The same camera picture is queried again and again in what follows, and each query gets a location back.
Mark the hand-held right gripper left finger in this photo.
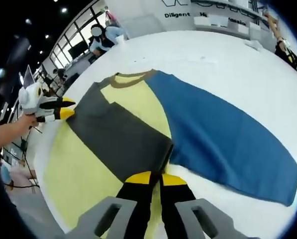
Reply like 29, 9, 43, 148
61, 171, 153, 239

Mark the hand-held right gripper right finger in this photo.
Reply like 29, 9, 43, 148
159, 173, 260, 239

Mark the yellow grey blue garment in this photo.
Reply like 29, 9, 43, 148
42, 69, 297, 239

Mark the black computer monitor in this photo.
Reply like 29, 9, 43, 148
68, 41, 89, 58

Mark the pink and blue cloth pile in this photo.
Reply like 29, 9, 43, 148
0, 161, 41, 191

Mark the black framed glass partition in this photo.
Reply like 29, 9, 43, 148
48, 6, 106, 69

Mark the pink hanging cloth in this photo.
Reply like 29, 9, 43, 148
105, 10, 117, 25

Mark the row of white storage boxes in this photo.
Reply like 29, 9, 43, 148
193, 0, 263, 40

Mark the grey metal shelf rack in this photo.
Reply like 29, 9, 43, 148
191, 0, 275, 42

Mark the small white object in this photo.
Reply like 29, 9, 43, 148
244, 40, 264, 52

